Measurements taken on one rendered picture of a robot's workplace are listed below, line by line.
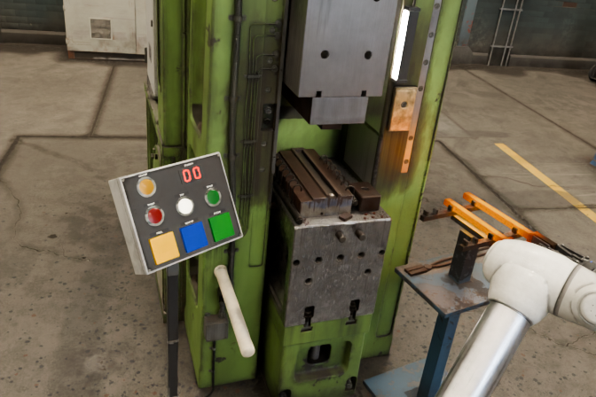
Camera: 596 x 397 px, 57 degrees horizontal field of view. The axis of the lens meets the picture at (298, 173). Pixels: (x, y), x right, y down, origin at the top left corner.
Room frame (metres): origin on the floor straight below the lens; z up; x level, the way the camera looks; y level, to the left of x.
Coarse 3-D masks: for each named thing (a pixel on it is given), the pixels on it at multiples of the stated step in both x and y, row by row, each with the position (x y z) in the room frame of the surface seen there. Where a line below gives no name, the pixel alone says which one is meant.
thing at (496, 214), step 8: (480, 200) 1.93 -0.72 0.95; (480, 208) 1.91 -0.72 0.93; (488, 208) 1.88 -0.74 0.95; (496, 216) 1.84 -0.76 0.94; (504, 216) 1.82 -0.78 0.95; (512, 224) 1.78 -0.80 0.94; (520, 224) 1.77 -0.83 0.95; (520, 232) 1.74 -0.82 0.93; (528, 232) 1.72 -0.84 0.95; (536, 232) 1.72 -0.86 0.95; (528, 240) 1.70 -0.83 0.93; (544, 240) 1.66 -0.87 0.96
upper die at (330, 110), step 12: (288, 96) 1.93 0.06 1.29; (300, 108) 1.80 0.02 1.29; (312, 108) 1.71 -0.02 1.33; (324, 108) 1.73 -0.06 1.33; (336, 108) 1.74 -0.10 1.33; (348, 108) 1.76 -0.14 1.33; (360, 108) 1.77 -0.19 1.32; (312, 120) 1.71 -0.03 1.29; (324, 120) 1.73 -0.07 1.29; (336, 120) 1.74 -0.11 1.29; (348, 120) 1.76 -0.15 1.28; (360, 120) 1.77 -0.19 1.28
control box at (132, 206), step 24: (168, 168) 1.44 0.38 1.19; (192, 168) 1.48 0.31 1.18; (216, 168) 1.54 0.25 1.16; (120, 192) 1.33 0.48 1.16; (168, 192) 1.40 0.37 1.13; (192, 192) 1.45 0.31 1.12; (120, 216) 1.33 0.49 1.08; (144, 216) 1.32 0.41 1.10; (168, 216) 1.36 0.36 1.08; (192, 216) 1.41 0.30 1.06; (144, 240) 1.28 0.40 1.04; (144, 264) 1.25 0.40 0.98; (168, 264) 1.29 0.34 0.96
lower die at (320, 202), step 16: (288, 160) 2.02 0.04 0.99; (320, 160) 2.05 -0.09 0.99; (288, 176) 1.90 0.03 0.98; (304, 176) 1.89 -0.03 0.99; (336, 176) 1.92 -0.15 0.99; (304, 192) 1.78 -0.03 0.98; (320, 192) 1.78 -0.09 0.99; (304, 208) 1.71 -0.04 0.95; (320, 208) 1.74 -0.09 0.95; (336, 208) 1.76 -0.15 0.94
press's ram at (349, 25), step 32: (320, 0) 1.71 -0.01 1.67; (352, 0) 1.74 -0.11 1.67; (384, 0) 1.78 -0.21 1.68; (288, 32) 1.83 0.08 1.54; (320, 32) 1.71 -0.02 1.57; (352, 32) 1.75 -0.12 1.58; (384, 32) 1.79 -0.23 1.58; (288, 64) 1.80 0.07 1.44; (320, 64) 1.71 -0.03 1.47; (352, 64) 1.75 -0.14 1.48; (384, 64) 1.80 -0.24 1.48; (320, 96) 1.72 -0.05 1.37; (352, 96) 1.76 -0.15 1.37
